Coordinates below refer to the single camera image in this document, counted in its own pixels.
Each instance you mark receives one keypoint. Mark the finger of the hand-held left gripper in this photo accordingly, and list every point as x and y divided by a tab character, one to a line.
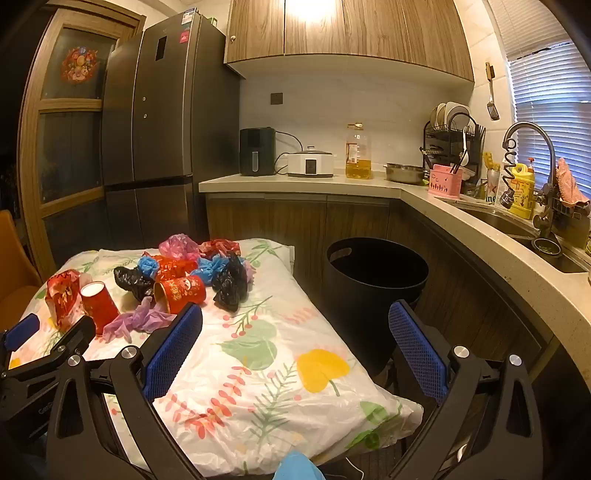
76	334
21	331

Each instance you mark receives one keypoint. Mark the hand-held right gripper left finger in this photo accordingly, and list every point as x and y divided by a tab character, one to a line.
173	350

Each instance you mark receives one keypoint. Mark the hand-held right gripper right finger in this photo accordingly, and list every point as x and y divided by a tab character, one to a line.
418	355

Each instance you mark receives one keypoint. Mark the red cylindrical tin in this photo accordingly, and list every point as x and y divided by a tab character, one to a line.
98	307

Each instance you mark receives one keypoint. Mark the black round bin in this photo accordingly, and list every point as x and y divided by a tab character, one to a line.
364	300

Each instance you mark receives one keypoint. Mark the red plastic bag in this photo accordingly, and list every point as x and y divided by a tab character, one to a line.
220	248
175	267

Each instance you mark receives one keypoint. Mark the red snack bag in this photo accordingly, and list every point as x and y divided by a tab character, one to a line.
62	297

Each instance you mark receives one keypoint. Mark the red paper cup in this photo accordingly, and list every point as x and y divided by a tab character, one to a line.
182	295

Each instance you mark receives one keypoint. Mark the black plastic bag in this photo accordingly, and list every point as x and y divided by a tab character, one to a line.
134	281
231	284

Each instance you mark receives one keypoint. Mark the steel sink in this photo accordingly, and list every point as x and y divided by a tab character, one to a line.
503	221

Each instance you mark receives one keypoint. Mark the sink strainer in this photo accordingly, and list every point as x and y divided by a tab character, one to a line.
547	247

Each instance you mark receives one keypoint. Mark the pink utensil basket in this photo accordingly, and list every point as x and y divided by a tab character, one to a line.
444	184

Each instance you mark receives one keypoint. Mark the steel mixing bowl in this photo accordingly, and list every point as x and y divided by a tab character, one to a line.
404	173

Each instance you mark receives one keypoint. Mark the beer can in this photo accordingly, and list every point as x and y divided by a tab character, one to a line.
493	187

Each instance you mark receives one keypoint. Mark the yellow detergent bottle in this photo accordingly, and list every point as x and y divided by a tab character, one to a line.
522	194

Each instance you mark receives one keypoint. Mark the wooden door with glass panels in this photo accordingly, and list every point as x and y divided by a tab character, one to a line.
69	138

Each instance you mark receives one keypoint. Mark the white ladle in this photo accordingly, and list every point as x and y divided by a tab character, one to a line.
465	154

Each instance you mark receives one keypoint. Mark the cooking oil bottle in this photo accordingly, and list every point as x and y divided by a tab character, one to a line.
358	157

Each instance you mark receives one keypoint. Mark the dark steel refrigerator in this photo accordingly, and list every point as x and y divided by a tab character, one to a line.
161	138

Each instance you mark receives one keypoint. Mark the black air fryer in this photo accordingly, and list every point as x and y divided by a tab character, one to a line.
256	152

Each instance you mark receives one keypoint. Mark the black dish rack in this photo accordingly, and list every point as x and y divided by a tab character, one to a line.
434	138

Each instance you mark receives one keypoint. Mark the white rice cooker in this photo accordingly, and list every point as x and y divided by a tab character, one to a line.
310	164

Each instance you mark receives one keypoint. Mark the pink cloth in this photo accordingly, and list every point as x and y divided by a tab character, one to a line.
570	184

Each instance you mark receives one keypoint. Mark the white plate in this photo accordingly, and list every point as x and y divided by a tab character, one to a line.
458	113
438	115

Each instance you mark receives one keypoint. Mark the steel kitchen faucet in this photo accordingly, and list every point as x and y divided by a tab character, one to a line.
547	143

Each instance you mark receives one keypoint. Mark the hanging metal spatula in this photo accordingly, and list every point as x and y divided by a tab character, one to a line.
492	110

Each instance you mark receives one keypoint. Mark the red door decoration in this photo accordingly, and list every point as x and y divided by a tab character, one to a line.
79	64

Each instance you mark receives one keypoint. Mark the window blinds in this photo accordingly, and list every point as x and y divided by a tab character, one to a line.
554	92

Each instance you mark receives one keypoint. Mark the wooden upper cabinets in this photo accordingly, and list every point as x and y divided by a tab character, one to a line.
369	32

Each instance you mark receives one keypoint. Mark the dark wall socket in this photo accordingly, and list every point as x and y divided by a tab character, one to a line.
276	98

